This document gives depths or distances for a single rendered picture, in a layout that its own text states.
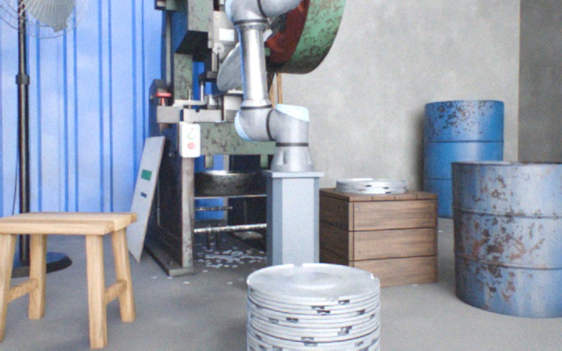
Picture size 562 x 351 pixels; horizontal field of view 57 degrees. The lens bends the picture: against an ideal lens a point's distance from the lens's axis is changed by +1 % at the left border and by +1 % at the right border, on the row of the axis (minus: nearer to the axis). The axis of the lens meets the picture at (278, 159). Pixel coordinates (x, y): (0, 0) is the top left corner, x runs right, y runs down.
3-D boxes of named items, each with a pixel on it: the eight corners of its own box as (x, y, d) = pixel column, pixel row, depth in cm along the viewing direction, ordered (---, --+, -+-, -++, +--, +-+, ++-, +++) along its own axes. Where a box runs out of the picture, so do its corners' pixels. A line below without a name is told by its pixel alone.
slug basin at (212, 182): (267, 194, 241) (267, 173, 241) (196, 196, 228) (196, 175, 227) (242, 189, 272) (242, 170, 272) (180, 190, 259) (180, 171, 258)
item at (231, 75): (212, 73, 208) (210, 73, 208) (225, 102, 236) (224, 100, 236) (258, 24, 213) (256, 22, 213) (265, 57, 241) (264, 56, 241)
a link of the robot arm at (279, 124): (300, 142, 169) (300, 101, 168) (265, 142, 175) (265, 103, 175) (314, 142, 180) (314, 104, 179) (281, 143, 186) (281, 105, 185)
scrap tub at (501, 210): (615, 310, 168) (616, 163, 167) (520, 328, 151) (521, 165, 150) (508, 279, 207) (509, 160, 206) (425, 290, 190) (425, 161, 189)
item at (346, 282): (353, 264, 129) (353, 261, 129) (401, 297, 101) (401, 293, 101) (240, 269, 124) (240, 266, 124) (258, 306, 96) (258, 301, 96)
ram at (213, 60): (244, 72, 240) (244, 8, 239) (214, 69, 234) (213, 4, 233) (232, 76, 256) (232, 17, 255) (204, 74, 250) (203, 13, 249)
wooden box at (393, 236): (438, 282, 200) (438, 194, 199) (349, 290, 189) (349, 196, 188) (387, 261, 238) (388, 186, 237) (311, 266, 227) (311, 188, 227)
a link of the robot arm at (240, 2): (270, 144, 175) (258, -22, 167) (233, 144, 182) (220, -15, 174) (285, 139, 186) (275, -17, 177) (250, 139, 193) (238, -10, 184)
